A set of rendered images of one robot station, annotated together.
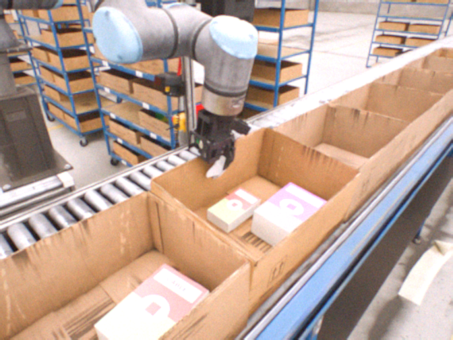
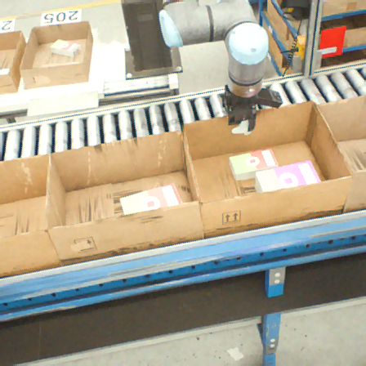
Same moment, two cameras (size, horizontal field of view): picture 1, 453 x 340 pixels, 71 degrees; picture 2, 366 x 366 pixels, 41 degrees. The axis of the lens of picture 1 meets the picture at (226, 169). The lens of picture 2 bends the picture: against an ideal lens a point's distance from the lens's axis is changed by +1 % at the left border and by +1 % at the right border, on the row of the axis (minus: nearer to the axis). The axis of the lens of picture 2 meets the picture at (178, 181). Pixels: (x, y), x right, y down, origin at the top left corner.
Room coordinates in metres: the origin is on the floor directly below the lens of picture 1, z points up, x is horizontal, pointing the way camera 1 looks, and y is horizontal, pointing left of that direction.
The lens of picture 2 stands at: (-0.26, -0.56, 1.96)
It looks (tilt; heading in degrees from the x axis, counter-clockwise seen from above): 46 degrees down; 43
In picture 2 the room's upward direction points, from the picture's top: 8 degrees counter-clockwise
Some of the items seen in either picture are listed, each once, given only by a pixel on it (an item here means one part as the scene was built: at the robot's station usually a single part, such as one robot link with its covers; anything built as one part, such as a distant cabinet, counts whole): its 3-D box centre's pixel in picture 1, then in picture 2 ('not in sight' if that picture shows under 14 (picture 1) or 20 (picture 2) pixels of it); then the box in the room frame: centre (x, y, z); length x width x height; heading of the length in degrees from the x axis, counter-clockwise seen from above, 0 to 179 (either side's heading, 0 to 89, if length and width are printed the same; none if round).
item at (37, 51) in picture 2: not in sight; (59, 53); (0.94, 1.20, 0.80); 0.38 x 0.28 x 0.10; 40
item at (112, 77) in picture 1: (131, 77); not in sight; (2.45, 0.73, 0.79); 0.40 x 0.30 x 0.10; 48
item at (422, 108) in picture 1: (383, 119); not in sight; (1.17, -0.61, 0.96); 0.39 x 0.29 x 0.17; 136
